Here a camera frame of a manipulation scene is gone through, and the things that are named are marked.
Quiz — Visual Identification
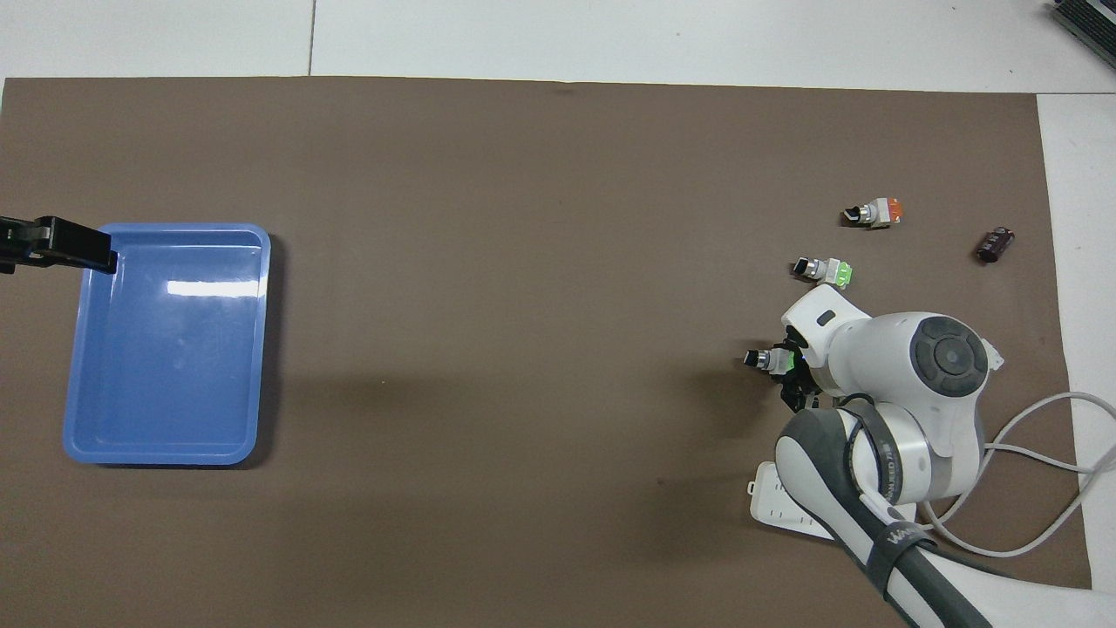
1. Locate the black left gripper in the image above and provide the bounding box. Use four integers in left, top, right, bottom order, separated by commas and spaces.
0, 215, 119, 275

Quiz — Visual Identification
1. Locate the green selector switch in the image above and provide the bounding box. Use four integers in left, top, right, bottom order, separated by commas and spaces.
743, 346, 800, 377
791, 256, 854, 291

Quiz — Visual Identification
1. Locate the white power strip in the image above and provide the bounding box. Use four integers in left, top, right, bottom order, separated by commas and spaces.
748, 461, 927, 540

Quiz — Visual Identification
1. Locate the blue plastic tray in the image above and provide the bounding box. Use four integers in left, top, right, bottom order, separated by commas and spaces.
62, 222, 272, 467

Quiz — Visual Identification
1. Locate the small dark cylindrical capacitor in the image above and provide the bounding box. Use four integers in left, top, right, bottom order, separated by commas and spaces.
973, 226, 1018, 266

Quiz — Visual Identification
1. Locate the brown table mat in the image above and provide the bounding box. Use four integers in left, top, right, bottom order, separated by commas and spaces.
0, 76, 1098, 628

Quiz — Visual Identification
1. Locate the grey ribbed metal device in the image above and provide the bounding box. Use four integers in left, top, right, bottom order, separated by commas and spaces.
1045, 0, 1116, 44

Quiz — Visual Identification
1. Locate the orange selector switch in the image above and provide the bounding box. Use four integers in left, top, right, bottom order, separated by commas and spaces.
841, 197, 905, 230

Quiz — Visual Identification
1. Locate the white power strip cable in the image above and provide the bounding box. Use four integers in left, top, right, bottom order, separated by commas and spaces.
920, 392, 1116, 559

